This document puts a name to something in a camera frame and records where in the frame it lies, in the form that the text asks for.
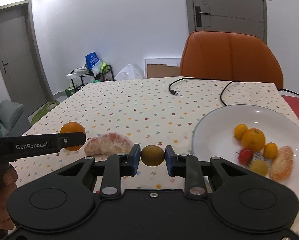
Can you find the white ceramic bowl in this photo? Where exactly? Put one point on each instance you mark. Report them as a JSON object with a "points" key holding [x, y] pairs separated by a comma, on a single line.
{"points": [[214, 136]]}

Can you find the green-brown round fruit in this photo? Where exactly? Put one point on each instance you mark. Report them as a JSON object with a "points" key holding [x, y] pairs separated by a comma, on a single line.
{"points": [[260, 167], [152, 155]]}

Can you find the large orange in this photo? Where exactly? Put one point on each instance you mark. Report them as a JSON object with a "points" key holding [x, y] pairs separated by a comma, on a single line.
{"points": [[72, 127], [253, 139]]}

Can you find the grey sofa cushion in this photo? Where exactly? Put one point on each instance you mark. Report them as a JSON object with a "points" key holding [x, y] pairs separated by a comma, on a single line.
{"points": [[10, 112]]}

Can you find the grey side door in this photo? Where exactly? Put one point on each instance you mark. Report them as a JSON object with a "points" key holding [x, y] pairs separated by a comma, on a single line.
{"points": [[20, 62]]}

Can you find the small red apple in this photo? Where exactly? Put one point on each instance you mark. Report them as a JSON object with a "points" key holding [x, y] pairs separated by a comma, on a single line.
{"points": [[245, 156]]}

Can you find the cardboard sheet against wall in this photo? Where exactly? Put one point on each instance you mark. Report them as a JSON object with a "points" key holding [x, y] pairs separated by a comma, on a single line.
{"points": [[162, 70]]}

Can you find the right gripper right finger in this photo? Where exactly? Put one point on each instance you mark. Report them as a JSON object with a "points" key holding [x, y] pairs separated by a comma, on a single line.
{"points": [[188, 167]]}

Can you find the person's left hand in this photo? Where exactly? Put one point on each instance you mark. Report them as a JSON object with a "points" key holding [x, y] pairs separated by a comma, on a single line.
{"points": [[10, 177]]}

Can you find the small peeled pomelo segment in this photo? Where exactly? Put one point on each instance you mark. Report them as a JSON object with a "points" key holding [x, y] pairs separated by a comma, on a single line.
{"points": [[282, 165]]}

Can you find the small kumquat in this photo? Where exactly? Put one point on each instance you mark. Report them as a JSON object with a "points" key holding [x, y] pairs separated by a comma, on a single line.
{"points": [[270, 151], [240, 130]]}

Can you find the black metal shelf rack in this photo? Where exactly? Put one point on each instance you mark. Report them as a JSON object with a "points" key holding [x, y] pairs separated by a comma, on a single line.
{"points": [[80, 77]]}

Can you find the green carton box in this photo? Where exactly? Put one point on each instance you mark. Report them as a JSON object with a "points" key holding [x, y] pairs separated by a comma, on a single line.
{"points": [[70, 91]]}

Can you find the green floor mat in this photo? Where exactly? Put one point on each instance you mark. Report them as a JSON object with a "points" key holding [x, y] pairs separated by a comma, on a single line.
{"points": [[44, 110]]}

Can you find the blue plastic bag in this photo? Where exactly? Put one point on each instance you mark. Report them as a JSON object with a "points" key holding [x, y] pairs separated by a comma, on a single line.
{"points": [[92, 61]]}

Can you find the grey door with black handle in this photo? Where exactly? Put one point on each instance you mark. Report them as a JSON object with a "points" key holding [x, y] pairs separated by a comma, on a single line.
{"points": [[234, 16]]}

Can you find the translucent plastic bag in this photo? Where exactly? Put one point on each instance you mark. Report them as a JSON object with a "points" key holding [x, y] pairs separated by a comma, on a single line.
{"points": [[130, 72]]}

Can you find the white framed board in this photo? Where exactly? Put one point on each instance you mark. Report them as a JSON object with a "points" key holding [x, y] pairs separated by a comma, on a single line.
{"points": [[168, 61]]}

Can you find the small kumquat front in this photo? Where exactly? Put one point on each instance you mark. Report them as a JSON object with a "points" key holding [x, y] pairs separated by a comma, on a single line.
{"points": [[240, 130]]}

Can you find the large peeled pomelo segment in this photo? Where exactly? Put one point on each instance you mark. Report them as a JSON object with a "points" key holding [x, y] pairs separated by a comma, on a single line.
{"points": [[108, 144]]}

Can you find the large orange front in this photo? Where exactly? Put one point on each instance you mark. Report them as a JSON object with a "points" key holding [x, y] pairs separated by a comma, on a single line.
{"points": [[253, 139]]}

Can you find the orange upholstered chair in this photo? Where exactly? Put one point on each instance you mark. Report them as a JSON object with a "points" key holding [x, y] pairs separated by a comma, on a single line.
{"points": [[216, 55]]}

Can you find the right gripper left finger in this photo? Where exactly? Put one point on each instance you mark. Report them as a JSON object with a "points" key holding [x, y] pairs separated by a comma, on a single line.
{"points": [[116, 167]]}

